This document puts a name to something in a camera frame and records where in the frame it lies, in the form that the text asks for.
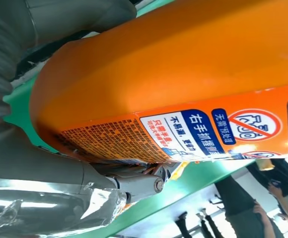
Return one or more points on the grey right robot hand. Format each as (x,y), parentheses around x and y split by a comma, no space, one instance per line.
(47,190)

